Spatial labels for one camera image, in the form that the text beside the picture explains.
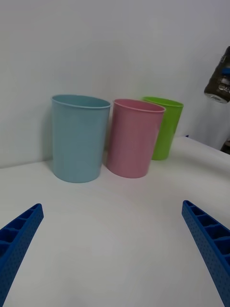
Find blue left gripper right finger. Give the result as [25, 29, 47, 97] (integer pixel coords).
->
[181, 200, 230, 307]

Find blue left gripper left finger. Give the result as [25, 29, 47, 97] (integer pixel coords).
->
[0, 203, 45, 307]

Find dark plastic drink bottle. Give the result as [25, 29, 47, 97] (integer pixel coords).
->
[204, 45, 230, 105]

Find green plastic waste bin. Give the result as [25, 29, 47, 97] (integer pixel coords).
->
[140, 96, 184, 161]

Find pale blue plastic waste bin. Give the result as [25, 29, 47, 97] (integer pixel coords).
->
[51, 94, 112, 184]

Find pink plastic waste bin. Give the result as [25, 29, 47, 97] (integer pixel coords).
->
[105, 98, 167, 179]

